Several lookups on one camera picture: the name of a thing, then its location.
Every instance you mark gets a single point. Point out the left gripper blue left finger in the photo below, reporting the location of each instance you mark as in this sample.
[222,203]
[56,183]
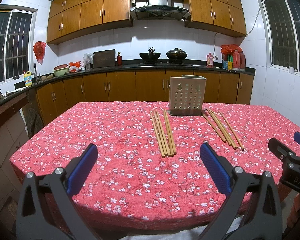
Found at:
[46,209]

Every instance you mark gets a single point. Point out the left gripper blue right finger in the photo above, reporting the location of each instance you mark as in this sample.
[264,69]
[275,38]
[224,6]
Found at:
[252,208]

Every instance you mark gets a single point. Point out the wooden chopstick group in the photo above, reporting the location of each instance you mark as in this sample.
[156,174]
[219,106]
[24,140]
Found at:
[220,134]
[234,146]
[219,124]

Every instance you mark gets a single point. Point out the red oil bottles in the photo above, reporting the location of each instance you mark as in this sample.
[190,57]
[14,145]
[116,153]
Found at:
[238,61]

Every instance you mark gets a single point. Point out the red floral tablecloth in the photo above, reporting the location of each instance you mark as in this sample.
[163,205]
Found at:
[131,185]

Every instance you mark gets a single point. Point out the beige perforated utensil holder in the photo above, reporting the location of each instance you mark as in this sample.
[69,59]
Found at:
[187,95]

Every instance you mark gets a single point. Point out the red bag over bottles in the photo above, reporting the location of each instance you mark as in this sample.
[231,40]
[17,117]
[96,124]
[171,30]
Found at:
[230,48]

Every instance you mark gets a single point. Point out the pink detergent bottle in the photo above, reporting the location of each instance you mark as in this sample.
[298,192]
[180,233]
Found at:
[209,60]

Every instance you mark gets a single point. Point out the right window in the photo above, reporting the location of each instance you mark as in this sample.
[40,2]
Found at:
[283,23]

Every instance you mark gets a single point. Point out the window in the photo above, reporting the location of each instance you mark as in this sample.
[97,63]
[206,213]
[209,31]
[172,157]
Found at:
[283,23]
[15,30]

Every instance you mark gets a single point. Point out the black countertop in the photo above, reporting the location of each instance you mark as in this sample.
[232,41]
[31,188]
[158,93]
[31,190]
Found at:
[133,65]

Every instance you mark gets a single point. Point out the yellow dish soap bottle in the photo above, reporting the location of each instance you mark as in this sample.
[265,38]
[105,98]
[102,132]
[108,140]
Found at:
[27,77]

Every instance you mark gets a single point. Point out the green basin with red lid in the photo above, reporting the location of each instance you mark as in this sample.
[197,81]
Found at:
[60,70]

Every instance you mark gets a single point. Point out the black lidded wok right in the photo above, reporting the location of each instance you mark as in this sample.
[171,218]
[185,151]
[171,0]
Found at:
[176,56]

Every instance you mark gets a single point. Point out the red bag on counter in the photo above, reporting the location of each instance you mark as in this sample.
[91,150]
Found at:
[76,67]

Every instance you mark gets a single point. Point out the wooden lower cabinets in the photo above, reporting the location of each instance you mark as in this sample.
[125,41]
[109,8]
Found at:
[56,97]

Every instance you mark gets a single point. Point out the wooden cabinets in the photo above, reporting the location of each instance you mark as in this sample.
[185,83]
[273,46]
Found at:
[56,97]
[69,19]

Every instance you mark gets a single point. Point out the clear plastic bag jar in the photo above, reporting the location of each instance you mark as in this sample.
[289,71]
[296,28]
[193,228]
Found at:
[88,60]

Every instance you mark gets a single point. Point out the dark cutting board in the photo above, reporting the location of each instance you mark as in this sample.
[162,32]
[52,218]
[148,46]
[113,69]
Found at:
[105,58]

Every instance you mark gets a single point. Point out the black wok left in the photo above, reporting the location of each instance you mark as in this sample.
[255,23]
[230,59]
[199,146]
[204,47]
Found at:
[151,56]

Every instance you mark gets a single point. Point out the red sauce bottle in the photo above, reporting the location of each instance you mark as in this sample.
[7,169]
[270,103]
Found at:
[119,59]

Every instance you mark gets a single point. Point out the left window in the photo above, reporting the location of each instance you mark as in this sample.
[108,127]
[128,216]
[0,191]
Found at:
[15,30]

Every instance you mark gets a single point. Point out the steel range hood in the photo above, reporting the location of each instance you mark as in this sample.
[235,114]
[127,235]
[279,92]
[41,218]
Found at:
[178,10]

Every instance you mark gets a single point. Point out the wooden upper cabinets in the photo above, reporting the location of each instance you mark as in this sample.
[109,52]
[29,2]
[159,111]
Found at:
[69,19]

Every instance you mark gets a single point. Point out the red plastic bag on wall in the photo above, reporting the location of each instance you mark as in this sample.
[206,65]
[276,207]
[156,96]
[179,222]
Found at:
[39,51]

